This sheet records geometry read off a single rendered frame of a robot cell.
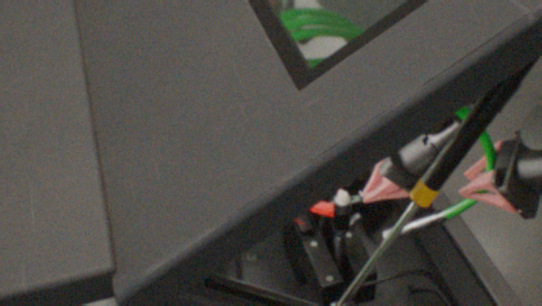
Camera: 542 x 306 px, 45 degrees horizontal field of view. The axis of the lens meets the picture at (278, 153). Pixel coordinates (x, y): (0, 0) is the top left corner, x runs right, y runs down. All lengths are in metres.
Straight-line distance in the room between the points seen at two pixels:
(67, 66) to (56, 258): 0.25
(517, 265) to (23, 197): 2.11
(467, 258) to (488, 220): 1.40
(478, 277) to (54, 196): 0.82
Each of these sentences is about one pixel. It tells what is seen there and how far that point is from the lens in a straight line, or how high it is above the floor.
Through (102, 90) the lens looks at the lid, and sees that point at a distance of 0.64.
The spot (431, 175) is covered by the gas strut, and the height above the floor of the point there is 1.48.
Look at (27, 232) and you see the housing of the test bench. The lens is 0.52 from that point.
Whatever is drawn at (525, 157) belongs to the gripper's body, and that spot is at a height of 1.31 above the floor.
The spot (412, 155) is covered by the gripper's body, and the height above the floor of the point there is 1.22.
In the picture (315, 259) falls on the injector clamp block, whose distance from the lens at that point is 1.14.
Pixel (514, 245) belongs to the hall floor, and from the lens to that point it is 2.55.
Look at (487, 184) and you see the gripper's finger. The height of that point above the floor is 1.28.
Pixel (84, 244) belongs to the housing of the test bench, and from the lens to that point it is 0.50.
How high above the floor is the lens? 1.86
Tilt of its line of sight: 42 degrees down
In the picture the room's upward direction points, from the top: 2 degrees counter-clockwise
